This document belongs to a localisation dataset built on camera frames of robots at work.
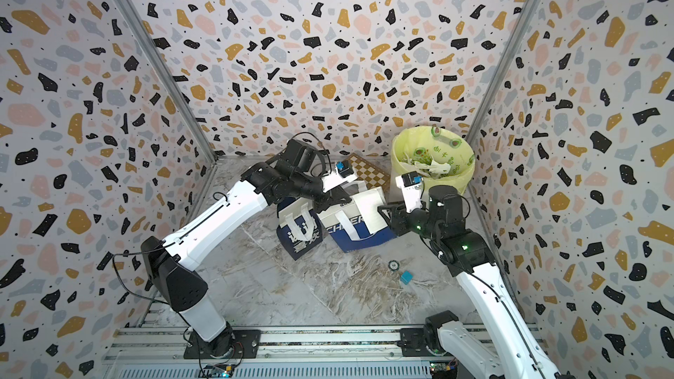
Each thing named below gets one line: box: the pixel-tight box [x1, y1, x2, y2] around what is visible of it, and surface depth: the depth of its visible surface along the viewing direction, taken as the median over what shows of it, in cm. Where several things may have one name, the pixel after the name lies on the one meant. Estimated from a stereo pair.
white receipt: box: [351, 186, 389, 235], surface depth 74 cm
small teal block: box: [400, 270, 414, 286], surface depth 87 cm
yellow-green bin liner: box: [390, 126, 476, 194], surface depth 94 cm
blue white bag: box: [316, 200, 396, 253], surface depth 76 cm
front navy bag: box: [275, 196, 324, 261], surface depth 84 cm
